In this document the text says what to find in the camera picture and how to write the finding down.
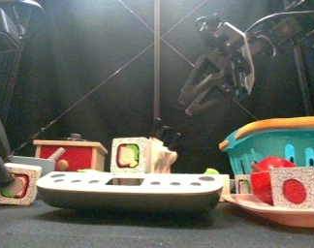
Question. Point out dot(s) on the small green toy piece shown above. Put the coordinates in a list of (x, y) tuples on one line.
[(211, 171)]

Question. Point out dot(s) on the grey vertical frame pole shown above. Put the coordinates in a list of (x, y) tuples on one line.
[(158, 80)]

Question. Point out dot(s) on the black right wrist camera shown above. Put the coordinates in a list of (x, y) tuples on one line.
[(207, 29)]

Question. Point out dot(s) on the teal basket orange rim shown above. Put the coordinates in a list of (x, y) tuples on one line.
[(267, 142)]

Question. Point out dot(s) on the grey oval tray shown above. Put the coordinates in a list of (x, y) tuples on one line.
[(129, 197)]

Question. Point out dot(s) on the flat green toy piece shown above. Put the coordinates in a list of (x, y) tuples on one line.
[(88, 170)]

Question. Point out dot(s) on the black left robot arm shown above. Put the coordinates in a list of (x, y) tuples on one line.
[(13, 25)]

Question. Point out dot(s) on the red wooden toy box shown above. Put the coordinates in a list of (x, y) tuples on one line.
[(80, 156)]

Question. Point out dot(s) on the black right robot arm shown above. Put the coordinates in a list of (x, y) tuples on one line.
[(298, 22)]

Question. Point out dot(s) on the red toy apple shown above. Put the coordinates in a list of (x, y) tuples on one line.
[(263, 184)]

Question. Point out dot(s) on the black frame post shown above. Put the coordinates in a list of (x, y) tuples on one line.
[(305, 90)]

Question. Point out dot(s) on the small white sushi piece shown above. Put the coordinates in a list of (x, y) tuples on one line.
[(243, 186)]

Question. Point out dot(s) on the pale wooden knife block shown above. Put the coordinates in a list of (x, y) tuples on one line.
[(164, 160)]

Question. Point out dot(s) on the white sushi piece red-green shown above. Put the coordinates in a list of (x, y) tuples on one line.
[(30, 193)]

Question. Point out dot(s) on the white sushi piece red centre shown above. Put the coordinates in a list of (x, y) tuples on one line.
[(295, 190)]

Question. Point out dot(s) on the white sushi piece yellow-green centre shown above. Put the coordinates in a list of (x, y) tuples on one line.
[(127, 155)]

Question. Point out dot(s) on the pink toy plate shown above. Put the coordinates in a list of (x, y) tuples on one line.
[(285, 216)]

